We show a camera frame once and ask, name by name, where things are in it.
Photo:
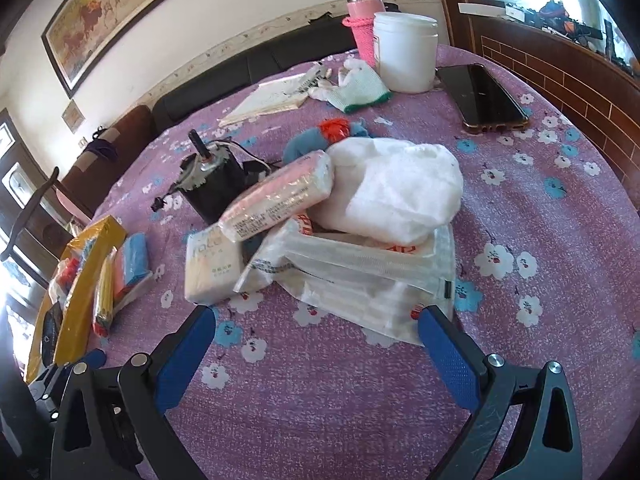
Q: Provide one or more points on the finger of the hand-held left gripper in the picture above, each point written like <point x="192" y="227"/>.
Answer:
<point x="92" y="358"/>

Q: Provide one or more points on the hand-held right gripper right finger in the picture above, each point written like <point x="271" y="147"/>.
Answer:
<point x="450" y="355"/>

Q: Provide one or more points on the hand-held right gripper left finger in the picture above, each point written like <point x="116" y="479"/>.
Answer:
<point x="185" y="355"/>

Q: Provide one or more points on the black tissue packet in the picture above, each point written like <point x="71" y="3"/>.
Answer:
<point x="51" y="330"/>

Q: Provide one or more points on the multicoloured cloth pack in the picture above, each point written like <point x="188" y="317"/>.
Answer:
<point x="104" y="300"/>

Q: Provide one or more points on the yellow taped cardboard box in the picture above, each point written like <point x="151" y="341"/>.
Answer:
<point x="85" y="280"/>

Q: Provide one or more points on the red plastic bag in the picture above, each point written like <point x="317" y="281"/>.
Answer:
<point x="67" y="270"/>

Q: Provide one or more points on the pale white tissue pack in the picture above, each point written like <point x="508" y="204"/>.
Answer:
<point x="210" y="265"/>

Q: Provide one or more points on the red and blue cloth pack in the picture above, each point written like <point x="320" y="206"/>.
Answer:
<point x="131" y="265"/>

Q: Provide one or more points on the clear white packet red label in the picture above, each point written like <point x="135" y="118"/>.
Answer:
<point x="360" y="285"/>

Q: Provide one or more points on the white plastic bag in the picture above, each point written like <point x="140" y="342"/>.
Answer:
<point x="400" y="190"/>

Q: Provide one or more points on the pink tissue pack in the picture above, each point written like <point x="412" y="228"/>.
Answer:
<point x="280" y="195"/>

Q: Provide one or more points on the blue and red soft bundle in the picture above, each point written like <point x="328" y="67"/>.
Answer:
<point x="305" y="142"/>

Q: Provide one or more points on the dark wooden chair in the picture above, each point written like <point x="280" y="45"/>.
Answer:
<point x="30" y="210"/>

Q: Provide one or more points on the purple flowered tablecloth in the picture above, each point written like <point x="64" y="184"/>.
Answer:
<point x="525" y="210"/>

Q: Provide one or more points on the black electric motor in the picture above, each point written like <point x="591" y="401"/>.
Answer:
<point x="210" y="190"/>

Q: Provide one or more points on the dark wooden glass door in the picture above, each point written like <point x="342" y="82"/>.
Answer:
<point x="15" y="180"/>

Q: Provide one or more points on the purple cloth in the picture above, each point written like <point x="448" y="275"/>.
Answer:
<point x="102" y="147"/>

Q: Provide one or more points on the brown armchair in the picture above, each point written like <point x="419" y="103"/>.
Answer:
<point x="130" y="140"/>

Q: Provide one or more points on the black smartphone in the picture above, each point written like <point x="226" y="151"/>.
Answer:
<point x="480" y="95"/>

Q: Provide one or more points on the white paper booklet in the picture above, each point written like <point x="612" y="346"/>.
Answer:
<point x="270" y="97"/>

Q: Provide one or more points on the black sofa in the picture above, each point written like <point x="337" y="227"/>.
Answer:
<point x="210" y="75"/>

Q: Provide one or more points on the white work glove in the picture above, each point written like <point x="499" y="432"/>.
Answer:
<point x="360" y="87"/>

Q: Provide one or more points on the white plastic jar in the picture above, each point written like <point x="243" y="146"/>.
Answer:
<point x="405" y="55"/>

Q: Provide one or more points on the small white tube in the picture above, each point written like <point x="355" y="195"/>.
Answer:
<point x="322" y="72"/>

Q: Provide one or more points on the white flat box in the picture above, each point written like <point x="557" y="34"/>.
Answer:
<point x="487" y="9"/>

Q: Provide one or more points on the pink thermos bottle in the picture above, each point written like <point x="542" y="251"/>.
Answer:
<point x="365" y="15"/>

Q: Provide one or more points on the pile of windowsill clutter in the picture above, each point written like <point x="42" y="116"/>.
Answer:
<point x="565" y="17"/>

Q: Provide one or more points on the small wall plaque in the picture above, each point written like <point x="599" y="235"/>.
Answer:
<point x="71" y="116"/>

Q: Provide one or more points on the framed wall painting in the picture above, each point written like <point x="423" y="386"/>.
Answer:
<point x="125" y="10"/>

